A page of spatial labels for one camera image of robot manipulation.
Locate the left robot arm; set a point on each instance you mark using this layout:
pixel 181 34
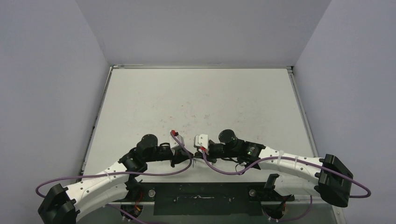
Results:
pixel 68 204

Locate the aluminium rail front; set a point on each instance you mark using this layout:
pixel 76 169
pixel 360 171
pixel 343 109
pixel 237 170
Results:
pixel 85 193

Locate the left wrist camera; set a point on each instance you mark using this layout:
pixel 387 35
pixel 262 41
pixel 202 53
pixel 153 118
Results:
pixel 176 141

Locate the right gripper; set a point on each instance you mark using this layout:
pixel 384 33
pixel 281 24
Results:
pixel 203 153

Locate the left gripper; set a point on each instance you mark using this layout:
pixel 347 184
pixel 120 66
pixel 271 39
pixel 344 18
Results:
pixel 180 155

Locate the large metal key ring plate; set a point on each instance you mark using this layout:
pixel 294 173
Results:
pixel 194 156

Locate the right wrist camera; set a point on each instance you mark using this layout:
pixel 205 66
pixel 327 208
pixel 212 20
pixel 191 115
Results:
pixel 201 142

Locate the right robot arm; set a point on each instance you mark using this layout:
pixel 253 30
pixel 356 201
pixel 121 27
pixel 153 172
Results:
pixel 298 175

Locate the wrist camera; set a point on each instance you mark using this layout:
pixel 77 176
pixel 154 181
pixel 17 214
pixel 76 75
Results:
pixel 176 141
pixel 201 142

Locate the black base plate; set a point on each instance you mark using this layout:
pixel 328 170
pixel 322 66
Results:
pixel 208 198

